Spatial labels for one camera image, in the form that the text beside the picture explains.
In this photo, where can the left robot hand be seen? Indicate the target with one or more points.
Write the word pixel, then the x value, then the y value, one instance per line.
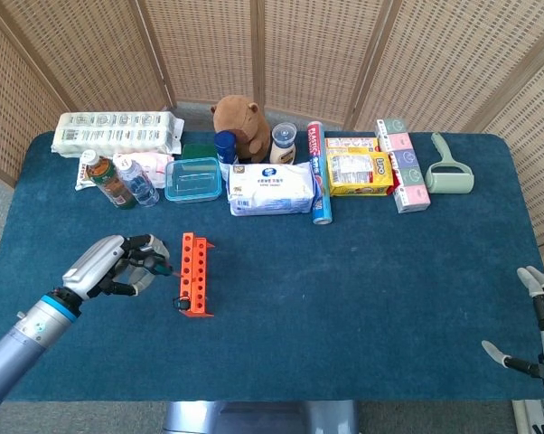
pixel 96 267

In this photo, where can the long green screwdriver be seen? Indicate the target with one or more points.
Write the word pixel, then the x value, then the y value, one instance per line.
pixel 161 267

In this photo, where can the short green screwdriver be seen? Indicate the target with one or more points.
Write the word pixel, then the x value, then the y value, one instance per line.
pixel 181 305

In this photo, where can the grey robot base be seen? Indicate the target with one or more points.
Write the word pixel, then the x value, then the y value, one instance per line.
pixel 254 418

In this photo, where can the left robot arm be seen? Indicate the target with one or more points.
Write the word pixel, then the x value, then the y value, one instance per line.
pixel 23 343

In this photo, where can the orange screwdriver rack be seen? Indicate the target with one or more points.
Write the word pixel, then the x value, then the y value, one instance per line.
pixel 188 253

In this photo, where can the green tea bottle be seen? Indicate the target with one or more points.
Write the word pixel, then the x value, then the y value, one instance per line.
pixel 111 183

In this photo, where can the clear water bottle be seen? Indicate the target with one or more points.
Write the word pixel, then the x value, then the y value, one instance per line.
pixel 138 183

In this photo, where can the pink white plastic bag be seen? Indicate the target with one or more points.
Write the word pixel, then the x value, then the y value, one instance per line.
pixel 156 165

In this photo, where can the clear container teal lid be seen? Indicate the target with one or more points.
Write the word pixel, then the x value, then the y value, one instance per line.
pixel 193 181

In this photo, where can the white paper roll pack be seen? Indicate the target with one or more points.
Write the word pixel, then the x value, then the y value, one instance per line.
pixel 114 133

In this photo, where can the dark green box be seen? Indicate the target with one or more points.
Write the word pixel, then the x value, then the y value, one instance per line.
pixel 199 150

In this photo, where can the blue-capped white can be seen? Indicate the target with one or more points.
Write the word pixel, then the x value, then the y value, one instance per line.
pixel 227 144

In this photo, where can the white wet wipes pack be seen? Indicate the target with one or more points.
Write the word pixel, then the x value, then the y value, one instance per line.
pixel 272 187

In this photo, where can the green lint roller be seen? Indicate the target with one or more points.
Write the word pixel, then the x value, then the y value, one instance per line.
pixel 448 178

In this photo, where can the brown capybara plush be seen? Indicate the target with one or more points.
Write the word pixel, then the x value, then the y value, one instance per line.
pixel 245 122

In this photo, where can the blue felt table cover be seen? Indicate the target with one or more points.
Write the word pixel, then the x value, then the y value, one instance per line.
pixel 344 294

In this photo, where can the mayonnaise squeeze bottle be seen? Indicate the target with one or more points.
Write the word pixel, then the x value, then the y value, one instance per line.
pixel 283 151

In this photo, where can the pink green tissue pack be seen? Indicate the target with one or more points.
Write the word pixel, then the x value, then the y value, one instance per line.
pixel 407 172

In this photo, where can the plastic wrap roll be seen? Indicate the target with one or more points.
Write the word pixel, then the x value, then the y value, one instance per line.
pixel 319 181

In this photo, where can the yellow Lipo snack bag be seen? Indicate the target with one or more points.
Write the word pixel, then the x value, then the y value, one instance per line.
pixel 358 174

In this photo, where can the yellow red snack box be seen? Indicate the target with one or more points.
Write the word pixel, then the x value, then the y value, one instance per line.
pixel 349 144

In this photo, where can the wicker folding screen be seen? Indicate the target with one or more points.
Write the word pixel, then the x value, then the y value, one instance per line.
pixel 299 45

